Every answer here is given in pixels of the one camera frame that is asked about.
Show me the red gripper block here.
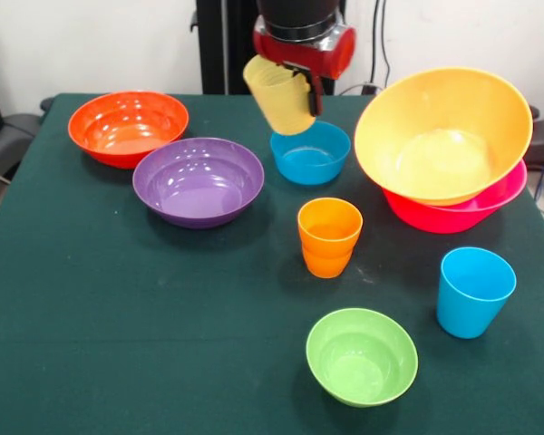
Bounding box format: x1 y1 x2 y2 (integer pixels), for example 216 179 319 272
252 24 357 115

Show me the pale yellow-green plastic cup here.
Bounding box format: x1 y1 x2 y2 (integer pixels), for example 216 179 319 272
242 56 318 136

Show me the large orange plastic bowl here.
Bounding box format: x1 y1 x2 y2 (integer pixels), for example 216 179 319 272
353 66 535 208

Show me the orange plastic cup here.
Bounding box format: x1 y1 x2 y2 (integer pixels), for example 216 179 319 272
296 197 364 259
301 244 357 279

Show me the small blue plastic bowl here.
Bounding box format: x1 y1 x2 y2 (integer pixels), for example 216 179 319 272
269 120 353 187

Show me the purple plastic bowl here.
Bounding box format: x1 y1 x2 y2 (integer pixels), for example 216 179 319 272
131 137 266 229

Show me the large pink plastic bowl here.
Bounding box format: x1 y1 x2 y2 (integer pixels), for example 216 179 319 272
380 160 529 235

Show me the red plastic bowl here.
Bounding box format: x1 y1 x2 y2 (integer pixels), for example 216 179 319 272
67 90 191 170

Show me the blue plastic cup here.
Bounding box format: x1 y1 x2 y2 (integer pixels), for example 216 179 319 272
436 246 518 340

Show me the small green plastic bowl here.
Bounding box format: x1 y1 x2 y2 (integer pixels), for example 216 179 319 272
305 307 420 408

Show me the dark green table cloth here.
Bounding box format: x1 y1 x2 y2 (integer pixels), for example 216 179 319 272
0 92 544 435

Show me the black wall cable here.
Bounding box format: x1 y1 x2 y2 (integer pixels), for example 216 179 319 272
339 0 391 96

